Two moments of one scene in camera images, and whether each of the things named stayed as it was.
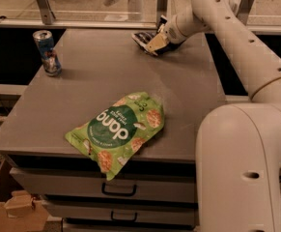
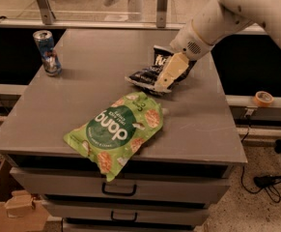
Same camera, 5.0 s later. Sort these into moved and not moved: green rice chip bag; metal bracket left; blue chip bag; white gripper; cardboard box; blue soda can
Moved: blue chip bag; white gripper
Not moved: blue soda can; green rice chip bag; cardboard box; metal bracket left
